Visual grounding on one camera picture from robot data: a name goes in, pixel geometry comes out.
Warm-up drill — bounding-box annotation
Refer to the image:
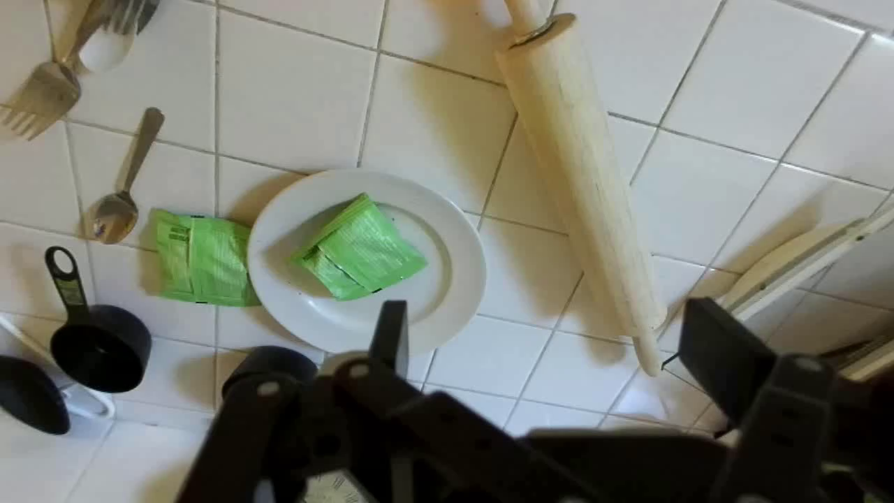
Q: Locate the white round plate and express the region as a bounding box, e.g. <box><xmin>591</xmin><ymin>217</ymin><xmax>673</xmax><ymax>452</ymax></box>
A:
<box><xmin>243</xmin><ymin>164</ymin><xmax>490</xmax><ymax>358</ymax></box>

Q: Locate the large black measuring cup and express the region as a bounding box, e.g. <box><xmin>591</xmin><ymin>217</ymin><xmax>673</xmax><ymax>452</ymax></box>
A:
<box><xmin>0</xmin><ymin>351</ymin><xmax>74</xmax><ymax>438</ymax></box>

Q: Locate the metal spoon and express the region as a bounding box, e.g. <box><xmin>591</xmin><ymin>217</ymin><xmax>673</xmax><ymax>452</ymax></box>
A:
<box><xmin>81</xmin><ymin>104</ymin><xmax>169</xmax><ymax>247</ymax></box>

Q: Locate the white plastic spoon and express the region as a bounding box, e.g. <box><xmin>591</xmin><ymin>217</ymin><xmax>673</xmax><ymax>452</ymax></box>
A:
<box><xmin>75</xmin><ymin>26</ymin><xmax>134</xmax><ymax>77</ymax></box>

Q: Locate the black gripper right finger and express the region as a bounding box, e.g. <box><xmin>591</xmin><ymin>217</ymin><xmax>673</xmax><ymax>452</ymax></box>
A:
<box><xmin>677</xmin><ymin>293</ymin><xmax>894</xmax><ymax>503</ymax></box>

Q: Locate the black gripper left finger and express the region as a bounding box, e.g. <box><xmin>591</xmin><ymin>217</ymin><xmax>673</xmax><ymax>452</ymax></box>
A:
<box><xmin>176</xmin><ymin>300</ymin><xmax>598</xmax><ymax>503</ymax></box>

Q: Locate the wooden rolling pin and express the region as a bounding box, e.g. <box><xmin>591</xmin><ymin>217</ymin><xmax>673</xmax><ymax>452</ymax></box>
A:
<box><xmin>493</xmin><ymin>0</ymin><xmax>666</xmax><ymax>378</ymax></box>

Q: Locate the black measuring cup with handle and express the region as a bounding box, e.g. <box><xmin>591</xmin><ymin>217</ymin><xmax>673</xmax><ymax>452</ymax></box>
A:
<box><xmin>43</xmin><ymin>242</ymin><xmax>154</xmax><ymax>396</ymax></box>

